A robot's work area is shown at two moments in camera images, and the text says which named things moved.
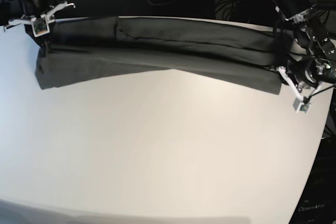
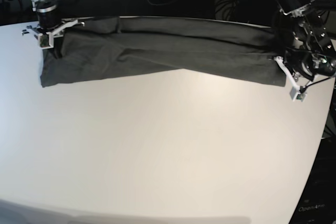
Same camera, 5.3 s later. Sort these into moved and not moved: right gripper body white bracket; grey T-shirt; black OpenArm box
Moved: right gripper body white bracket
Not moved: grey T-shirt; black OpenArm box
